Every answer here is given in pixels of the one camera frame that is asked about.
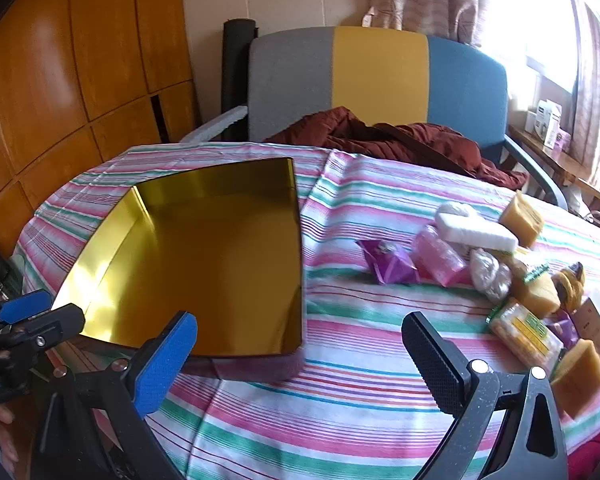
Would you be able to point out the tan sponge block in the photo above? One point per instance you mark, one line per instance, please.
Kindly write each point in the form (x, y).
(537, 295)

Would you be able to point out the white carton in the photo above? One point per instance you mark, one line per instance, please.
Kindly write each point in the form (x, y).
(547, 120)

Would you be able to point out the black rolled mat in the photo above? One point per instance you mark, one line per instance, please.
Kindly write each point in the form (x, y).
(235, 70)

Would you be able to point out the red garment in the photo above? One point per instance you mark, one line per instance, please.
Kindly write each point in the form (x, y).
(595, 455)

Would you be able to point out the white foam armrest wrap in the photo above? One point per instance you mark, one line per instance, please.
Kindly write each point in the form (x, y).
(210, 127)

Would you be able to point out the person's left hand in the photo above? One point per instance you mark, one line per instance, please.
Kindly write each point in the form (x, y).
(2, 414)

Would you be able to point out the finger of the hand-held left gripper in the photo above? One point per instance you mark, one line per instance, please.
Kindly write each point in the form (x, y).
(55, 321)
(25, 305)

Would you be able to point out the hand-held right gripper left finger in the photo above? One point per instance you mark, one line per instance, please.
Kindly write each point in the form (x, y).
(165, 360)

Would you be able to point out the purple snack packet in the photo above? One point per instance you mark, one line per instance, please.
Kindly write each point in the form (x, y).
(562, 329)
(387, 262)

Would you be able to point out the wooden wardrobe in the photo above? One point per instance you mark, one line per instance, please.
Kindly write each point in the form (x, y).
(55, 85)

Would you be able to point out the maroon cloth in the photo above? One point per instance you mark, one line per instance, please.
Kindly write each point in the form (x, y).
(420, 145)

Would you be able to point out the wooden side desk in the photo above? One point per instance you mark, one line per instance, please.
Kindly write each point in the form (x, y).
(555, 160)

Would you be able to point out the rice cracker packet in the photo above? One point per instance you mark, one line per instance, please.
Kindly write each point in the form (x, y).
(532, 272)
(525, 335)

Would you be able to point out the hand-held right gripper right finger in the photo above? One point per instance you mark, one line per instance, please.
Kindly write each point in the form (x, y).
(435, 360)

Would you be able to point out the small pink container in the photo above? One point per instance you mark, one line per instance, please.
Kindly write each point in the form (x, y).
(562, 141)

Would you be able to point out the grey yellow blue chair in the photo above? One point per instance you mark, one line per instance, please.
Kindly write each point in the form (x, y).
(290, 80)

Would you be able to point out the tan soap block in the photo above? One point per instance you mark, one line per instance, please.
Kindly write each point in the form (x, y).
(580, 380)
(520, 220)

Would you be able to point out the striped tablecloth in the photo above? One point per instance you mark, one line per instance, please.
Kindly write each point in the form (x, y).
(360, 360)

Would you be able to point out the gold tin box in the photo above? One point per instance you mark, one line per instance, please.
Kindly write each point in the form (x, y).
(205, 260)

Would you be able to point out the pink plastic packet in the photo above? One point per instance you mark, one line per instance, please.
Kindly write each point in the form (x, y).
(437, 255)

